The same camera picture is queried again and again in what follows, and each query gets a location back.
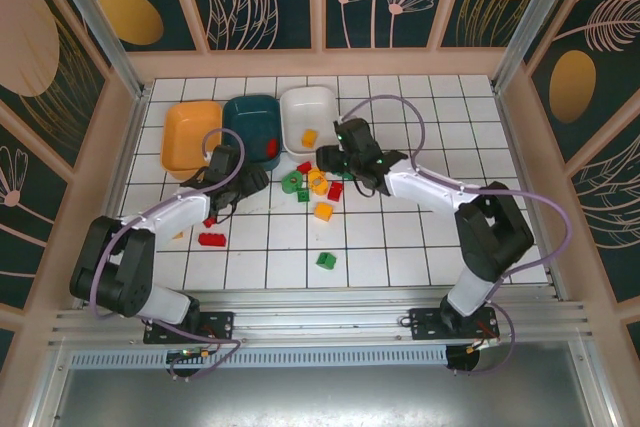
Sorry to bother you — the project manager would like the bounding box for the dark panel orange oval feather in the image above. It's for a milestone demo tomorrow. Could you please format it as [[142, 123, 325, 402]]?
[[528, 0, 640, 164]]

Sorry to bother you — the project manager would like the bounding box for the aluminium frame post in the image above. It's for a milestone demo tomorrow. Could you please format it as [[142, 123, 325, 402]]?
[[492, 0, 576, 93], [39, 0, 152, 101]]

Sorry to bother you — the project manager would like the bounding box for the white plastic bin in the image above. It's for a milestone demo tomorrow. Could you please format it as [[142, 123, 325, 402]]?
[[278, 85, 345, 157]]

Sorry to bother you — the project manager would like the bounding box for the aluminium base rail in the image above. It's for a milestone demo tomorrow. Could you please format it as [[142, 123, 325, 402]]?
[[47, 288, 599, 348]]

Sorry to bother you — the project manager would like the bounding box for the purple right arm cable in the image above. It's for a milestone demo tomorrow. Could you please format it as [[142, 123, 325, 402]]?
[[335, 95, 573, 377]]

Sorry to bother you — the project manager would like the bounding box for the dark panel with pink oval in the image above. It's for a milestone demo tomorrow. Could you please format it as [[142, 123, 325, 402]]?
[[0, 0, 110, 169]]

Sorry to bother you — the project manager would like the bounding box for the dark panel with flower outline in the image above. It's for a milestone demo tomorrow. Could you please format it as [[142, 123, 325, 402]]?
[[0, 109, 70, 309]]

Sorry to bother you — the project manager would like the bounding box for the dark panel with feather outline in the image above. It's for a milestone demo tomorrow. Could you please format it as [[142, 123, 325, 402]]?
[[569, 144, 640, 304]]

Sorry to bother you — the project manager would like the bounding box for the aluminium table side rail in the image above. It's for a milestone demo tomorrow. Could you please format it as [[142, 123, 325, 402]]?
[[492, 81, 571, 301], [74, 89, 154, 311]]

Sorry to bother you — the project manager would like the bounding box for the grey metal sheet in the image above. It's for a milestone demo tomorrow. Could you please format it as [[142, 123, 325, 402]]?
[[47, 366, 609, 427]]

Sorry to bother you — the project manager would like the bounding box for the teal plastic bin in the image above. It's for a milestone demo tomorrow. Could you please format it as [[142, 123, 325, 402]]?
[[222, 94, 284, 174]]

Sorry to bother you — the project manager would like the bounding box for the grey slotted cable duct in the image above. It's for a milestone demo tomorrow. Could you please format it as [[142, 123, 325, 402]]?
[[69, 346, 449, 369]]

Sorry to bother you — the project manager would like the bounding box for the orange plastic bin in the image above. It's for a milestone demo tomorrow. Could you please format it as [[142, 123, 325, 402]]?
[[159, 100, 225, 181]]

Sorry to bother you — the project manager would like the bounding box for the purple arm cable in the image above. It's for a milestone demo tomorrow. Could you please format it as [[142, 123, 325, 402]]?
[[92, 127, 247, 381], [335, 95, 573, 377]]

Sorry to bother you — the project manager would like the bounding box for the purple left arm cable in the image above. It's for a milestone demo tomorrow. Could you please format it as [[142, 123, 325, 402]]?
[[92, 127, 247, 381]]

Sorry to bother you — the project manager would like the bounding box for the dark panel with orange oval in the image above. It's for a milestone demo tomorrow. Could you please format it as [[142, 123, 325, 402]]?
[[79, 0, 202, 53]]

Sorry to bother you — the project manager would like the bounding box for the green round lego piece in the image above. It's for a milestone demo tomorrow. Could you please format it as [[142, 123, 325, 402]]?
[[279, 170, 305, 195]]

